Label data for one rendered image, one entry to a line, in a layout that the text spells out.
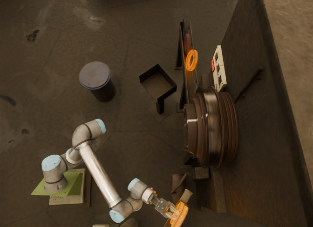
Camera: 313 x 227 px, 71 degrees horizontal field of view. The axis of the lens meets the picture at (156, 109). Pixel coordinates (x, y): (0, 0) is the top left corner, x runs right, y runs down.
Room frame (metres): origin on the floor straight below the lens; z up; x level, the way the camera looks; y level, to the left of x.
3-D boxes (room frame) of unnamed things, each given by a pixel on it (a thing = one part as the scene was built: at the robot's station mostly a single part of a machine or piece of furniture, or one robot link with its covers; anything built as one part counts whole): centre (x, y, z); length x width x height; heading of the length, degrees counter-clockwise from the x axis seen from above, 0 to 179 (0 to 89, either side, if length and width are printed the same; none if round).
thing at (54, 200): (0.12, 0.93, 0.10); 0.32 x 0.32 x 0.04; 88
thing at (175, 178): (0.00, -0.12, 0.27); 0.22 x 0.13 x 0.53; 177
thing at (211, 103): (0.33, -0.28, 1.11); 0.47 x 0.06 x 0.47; 177
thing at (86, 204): (0.12, 0.93, 0.04); 0.40 x 0.40 x 0.08; 88
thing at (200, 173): (0.09, -0.28, 0.68); 0.11 x 0.08 x 0.24; 87
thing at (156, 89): (0.86, -0.03, 0.36); 0.26 x 0.20 x 0.72; 32
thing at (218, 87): (0.66, -0.40, 1.15); 0.26 x 0.02 x 0.18; 177
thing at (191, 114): (0.33, -0.18, 1.11); 0.28 x 0.06 x 0.28; 177
